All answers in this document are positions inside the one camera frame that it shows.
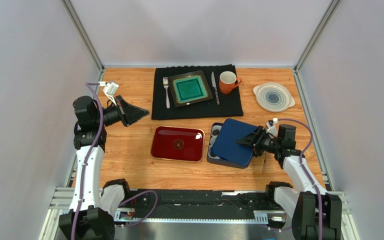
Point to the red lacquer chocolate tray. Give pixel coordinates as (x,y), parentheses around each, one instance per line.
(178,144)

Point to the orange ceramic mug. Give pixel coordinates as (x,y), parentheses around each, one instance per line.
(228,81)

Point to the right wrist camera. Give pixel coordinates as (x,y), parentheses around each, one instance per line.
(272,127)

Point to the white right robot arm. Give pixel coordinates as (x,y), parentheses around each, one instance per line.
(315,213)

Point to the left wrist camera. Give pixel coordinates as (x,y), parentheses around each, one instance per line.
(109,89)

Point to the dark round chocolate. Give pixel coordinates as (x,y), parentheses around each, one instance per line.
(215,132)

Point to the aluminium frame rail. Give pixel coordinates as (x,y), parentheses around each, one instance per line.
(63,196)

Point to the white paper cup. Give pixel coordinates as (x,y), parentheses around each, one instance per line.
(216,127)
(212,141)
(211,155)

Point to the silver fork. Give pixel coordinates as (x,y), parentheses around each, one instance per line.
(166,87)

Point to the teal square plate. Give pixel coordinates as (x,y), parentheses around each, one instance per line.
(189,88)

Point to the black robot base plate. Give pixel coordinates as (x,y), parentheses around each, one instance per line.
(169,204)

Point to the metal serving tongs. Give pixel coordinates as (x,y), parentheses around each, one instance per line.
(264,165)

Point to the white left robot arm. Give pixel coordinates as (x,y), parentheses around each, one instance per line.
(91,212)

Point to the silver table knife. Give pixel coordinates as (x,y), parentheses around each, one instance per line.
(214,85)

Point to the dark blue box lid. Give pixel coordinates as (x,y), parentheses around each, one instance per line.
(232,143)

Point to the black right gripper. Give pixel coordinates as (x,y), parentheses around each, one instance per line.
(258,138)

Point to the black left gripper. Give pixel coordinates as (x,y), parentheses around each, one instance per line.
(132,114)

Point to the dark blue box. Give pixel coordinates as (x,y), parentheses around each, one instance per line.
(212,133)

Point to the white round lid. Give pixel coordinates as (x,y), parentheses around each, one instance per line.
(273,97)

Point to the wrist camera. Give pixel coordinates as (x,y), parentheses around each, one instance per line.
(272,127)
(109,89)

